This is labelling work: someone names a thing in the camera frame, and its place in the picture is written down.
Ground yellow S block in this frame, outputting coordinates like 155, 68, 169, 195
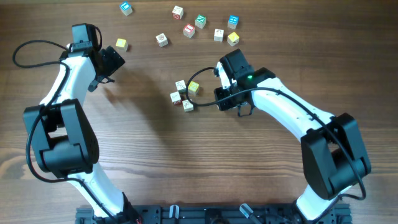
188, 81, 200, 95

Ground green N top block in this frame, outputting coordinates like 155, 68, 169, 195
195, 14, 206, 29

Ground blue-top block far left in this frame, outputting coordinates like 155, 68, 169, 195
119, 2, 132, 16

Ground red shell block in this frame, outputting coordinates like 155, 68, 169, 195
155, 33, 168, 47

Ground yellow W block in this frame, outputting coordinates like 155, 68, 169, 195
182, 100, 194, 112

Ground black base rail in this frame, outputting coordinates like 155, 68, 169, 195
75, 203, 353, 224

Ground red M block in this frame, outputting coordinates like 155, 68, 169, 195
172, 6, 183, 20

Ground red A block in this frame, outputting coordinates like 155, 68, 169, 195
170, 91, 182, 105

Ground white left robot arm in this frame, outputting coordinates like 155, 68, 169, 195
23, 23, 141, 223

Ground red I block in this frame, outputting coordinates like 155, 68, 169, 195
183, 24, 195, 39

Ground blue-top block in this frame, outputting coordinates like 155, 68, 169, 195
119, 2, 132, 16
227, 15, 239, 29

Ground yellow-top block number 3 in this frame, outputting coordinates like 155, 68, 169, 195
116, 39, 129, 52

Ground blue Z block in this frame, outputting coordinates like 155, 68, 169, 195
213, 29, 224, 42

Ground yellow-top block right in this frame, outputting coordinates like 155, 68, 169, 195
227, 32, 240, 47

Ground blue-top block right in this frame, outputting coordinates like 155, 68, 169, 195
227, 15, 239, 29

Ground green V block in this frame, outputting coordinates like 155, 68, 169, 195
175, 80, 187, 94

